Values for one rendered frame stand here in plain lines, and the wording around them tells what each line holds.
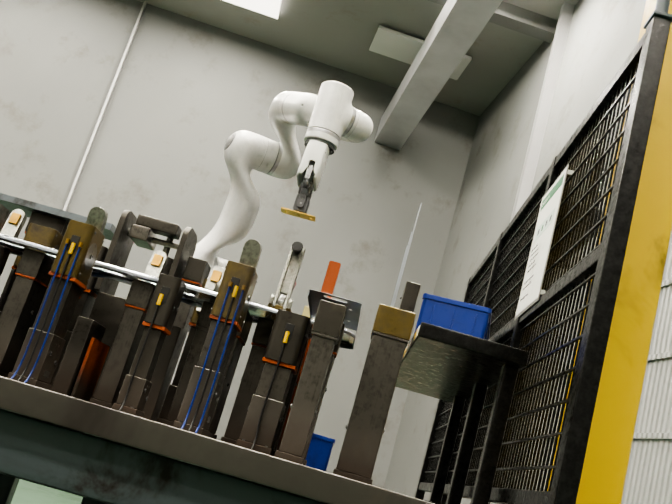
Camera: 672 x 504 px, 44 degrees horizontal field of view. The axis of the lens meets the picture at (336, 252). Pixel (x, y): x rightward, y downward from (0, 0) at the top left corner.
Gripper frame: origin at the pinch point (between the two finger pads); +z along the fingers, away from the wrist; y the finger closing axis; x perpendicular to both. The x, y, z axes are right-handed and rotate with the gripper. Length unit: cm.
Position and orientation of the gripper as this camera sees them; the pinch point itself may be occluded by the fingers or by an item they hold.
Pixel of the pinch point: (301, 204)
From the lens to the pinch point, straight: 197.1
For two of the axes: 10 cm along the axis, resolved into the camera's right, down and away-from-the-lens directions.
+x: 9.6, 2.7, -0.6
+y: 0.1, -2.6, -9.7
